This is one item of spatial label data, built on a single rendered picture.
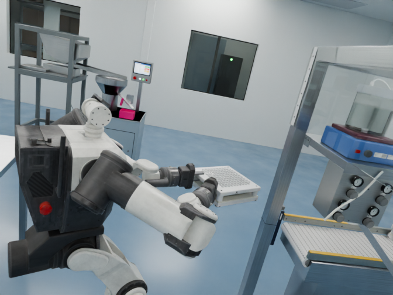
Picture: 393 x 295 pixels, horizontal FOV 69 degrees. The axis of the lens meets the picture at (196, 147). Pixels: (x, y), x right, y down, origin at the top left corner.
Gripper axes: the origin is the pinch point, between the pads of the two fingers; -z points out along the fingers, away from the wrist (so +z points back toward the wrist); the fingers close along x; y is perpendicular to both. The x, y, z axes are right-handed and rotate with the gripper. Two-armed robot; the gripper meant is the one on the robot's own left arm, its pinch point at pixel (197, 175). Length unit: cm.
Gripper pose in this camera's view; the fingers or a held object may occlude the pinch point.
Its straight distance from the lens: 133.1
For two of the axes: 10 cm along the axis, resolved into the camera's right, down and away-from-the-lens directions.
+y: 4.2, 3.7, -8.3
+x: -1.8, 9.3, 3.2
